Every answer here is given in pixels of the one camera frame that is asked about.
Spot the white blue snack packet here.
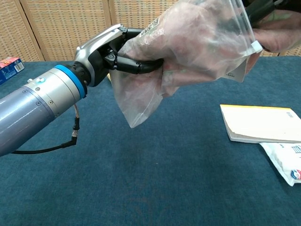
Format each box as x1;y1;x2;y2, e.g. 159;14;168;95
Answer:
259;142;301;187

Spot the woven bamboo folding screen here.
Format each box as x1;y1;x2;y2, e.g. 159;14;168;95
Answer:
0;0;301;62

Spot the blue pink cookie box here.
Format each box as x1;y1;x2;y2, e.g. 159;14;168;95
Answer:
0;56;25;86

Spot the white barcode label tag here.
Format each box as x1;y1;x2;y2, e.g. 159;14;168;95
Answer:
223;57;248;83

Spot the right robot hand black silver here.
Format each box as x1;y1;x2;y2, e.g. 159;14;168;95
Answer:
243;0;289;24

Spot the left robot hand black silver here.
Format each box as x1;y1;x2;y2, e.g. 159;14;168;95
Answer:
74;23;165;88

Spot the white notebook yellow edge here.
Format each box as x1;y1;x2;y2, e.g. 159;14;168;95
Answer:
219;104;301;145

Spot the transparent zip plastic bag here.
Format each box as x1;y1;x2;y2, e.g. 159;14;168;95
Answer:
110;0;263;129

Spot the blue felt table cover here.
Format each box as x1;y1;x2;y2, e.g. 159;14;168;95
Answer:
0;55;301;226

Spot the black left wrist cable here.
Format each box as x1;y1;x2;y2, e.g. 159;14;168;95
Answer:
10;104;81;155

